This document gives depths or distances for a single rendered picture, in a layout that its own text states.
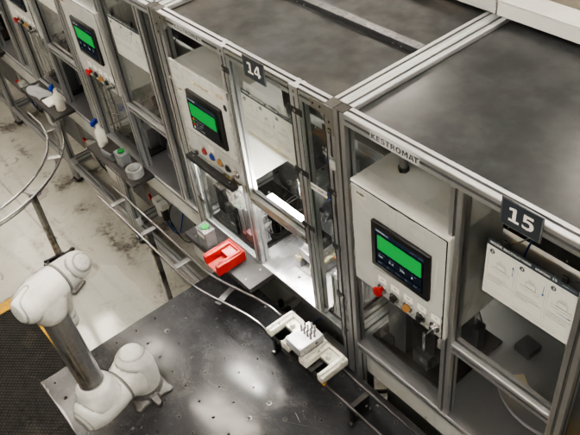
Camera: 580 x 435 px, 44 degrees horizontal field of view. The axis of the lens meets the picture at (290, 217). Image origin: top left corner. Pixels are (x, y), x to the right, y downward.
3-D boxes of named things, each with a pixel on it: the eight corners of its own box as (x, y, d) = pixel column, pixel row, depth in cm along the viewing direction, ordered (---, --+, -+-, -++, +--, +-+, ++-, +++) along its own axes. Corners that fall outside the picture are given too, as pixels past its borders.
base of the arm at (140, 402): (143, 419, 301) (140, 412, 297) (117, 387, 315) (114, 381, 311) (179, 394, 309) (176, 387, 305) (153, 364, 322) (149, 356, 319)
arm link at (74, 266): (67, 247, 272) (40, 269, 265) (83, 237, 258) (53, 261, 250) (90, 273, 275) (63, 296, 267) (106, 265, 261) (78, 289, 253)
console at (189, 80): (184, 149, 325) (161, 59, 295) (234, 122, 337) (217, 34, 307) (238, 190, 299) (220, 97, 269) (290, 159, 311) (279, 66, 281)
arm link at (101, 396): (139, 404, 297) (101, 444, 285) (114, 390, 306) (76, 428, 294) (66, 269, 251) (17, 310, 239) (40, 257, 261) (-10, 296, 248)
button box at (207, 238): (199, 244, 344) (194, 226, 336) (212, 236, 348) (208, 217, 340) (208, 252, 339) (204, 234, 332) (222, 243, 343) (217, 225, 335)
